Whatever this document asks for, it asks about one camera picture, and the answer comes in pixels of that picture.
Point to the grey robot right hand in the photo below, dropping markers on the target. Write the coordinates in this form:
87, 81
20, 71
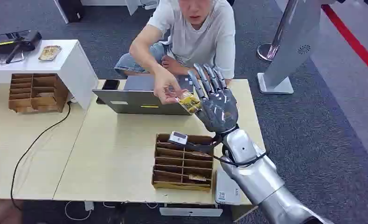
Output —
219, 108

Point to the person's right hand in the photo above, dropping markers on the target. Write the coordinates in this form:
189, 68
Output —
165, 83

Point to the yellow printed card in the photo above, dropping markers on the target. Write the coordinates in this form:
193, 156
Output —
191, 103

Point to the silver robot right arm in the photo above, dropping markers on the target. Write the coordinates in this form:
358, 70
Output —
258, 179

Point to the grey laptop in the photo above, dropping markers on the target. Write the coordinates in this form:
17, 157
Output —
134, 102

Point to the black phone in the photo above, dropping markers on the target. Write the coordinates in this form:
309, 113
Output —
110, 84

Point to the person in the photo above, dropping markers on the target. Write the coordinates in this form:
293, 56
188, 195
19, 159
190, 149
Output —
202, 40

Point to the wooden card box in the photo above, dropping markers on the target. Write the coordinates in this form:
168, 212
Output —
174, 164
44, 92

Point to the card in wooden slot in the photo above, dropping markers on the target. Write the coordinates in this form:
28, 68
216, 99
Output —
197, 178

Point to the white router box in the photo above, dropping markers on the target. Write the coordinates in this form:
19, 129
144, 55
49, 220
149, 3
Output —
225, 191

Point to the grey kiosk stand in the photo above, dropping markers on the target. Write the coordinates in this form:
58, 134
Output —
295, 40

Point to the white bar under desk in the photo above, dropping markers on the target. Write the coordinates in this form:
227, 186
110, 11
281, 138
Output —
190, 212

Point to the wrapped card pack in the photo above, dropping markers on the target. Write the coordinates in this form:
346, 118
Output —
50, 52

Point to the black cabinet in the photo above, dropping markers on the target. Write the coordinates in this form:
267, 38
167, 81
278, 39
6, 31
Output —
71, 9

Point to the white power adapter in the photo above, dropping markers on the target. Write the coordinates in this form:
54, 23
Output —
89, 206

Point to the black headset device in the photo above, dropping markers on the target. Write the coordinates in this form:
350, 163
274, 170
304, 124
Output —
13, 44

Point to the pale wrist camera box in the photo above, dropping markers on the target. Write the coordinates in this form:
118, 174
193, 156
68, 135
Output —
178, 138

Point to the chrome stanchion post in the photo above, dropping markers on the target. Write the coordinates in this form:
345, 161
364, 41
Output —
279, 31

